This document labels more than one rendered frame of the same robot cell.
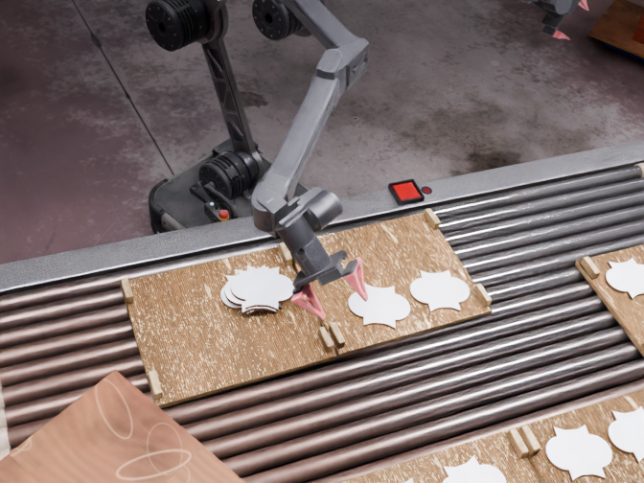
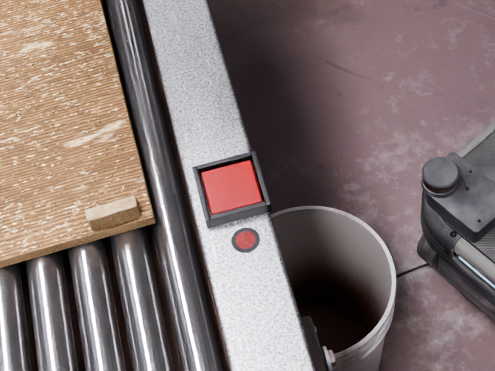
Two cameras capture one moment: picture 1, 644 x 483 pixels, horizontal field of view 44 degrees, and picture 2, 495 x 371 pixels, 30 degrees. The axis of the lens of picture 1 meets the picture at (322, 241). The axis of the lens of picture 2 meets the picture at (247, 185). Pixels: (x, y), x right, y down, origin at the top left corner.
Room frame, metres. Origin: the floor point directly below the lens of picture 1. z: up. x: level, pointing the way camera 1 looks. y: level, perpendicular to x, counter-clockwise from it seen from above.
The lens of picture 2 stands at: (1.88, -0.73, 1.81)
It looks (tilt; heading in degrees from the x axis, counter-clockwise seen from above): 57 degrees down; 114
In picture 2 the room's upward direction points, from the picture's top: 12 degrees counter-clockwise
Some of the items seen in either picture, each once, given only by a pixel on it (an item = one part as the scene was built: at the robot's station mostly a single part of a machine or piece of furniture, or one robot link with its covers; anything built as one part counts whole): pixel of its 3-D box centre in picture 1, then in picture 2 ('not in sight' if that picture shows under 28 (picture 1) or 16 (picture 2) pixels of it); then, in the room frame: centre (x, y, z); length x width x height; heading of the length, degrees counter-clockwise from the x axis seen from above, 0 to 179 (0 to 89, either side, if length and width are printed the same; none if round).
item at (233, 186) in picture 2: (405, 193); (231, 189); (1.63, -0.21, 0.92); 0.06 x 0.06 x 0.01; 27
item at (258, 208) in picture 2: (405, 192); (231, 188); (1.63, -0.21, 0.92); 0.08 x 0.08 x 0.02; 27
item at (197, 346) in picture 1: (225, 320); not in sight; (1.10, 0.19, 0.93); 0.41 x 0.35 x 0.02; 118
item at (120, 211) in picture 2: (432, 218); (113, 213); (1.51, -0.28, 0.95); 0.06 x 0.02 x 0.03; 29
